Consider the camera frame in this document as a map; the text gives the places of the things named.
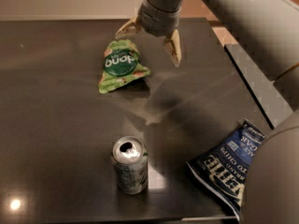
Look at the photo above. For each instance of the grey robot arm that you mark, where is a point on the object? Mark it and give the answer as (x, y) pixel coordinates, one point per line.
(268, 30)

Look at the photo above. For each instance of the silver 7up can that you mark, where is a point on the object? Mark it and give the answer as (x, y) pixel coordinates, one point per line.
(129, 158)

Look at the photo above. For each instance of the green rice chip bag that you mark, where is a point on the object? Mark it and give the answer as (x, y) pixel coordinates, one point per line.
(121, 66)

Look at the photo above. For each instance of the grey side table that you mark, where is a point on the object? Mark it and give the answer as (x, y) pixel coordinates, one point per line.
(272, 105)

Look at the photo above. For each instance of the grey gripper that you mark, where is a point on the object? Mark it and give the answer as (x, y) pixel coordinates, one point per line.
(158, 21)

